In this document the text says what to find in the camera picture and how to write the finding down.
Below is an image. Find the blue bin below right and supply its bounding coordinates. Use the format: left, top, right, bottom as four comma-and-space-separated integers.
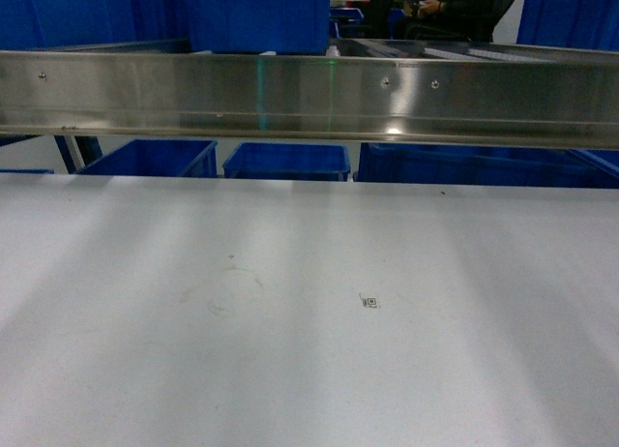
354, 143, 618, 189

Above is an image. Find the white roller track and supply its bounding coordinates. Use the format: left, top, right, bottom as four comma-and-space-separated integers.
423, 47, 553, 63

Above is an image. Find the stainless steel shelf rail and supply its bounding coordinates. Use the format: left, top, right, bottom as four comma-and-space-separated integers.
1, 51, 618, 150

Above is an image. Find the large blue bin on shelf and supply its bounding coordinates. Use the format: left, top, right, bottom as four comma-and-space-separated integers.
185, 0, 330, 54

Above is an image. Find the blue bin below left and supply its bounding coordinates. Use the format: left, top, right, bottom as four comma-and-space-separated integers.
78, 138, 218, 178

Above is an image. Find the blue bin upper left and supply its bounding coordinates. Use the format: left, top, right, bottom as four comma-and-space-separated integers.
1, 0, 189, 50

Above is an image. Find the blue bin below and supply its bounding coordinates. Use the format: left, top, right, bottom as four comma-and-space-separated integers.
354, 143, 618, 189
222, 142, 350, 182
78, 138, 218, 178

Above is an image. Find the person in dark clothes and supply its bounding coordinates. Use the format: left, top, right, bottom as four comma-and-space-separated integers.
367, 0, 497, 43

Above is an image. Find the small marker sticker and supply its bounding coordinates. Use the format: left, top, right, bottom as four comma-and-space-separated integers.
359, 294, 380, 309

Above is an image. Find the blue bin below centre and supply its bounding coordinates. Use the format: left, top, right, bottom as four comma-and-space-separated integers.
222, 142, 350, 182

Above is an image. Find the blue bin upper right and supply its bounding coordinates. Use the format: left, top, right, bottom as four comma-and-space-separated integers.
516, 0, 618, 51

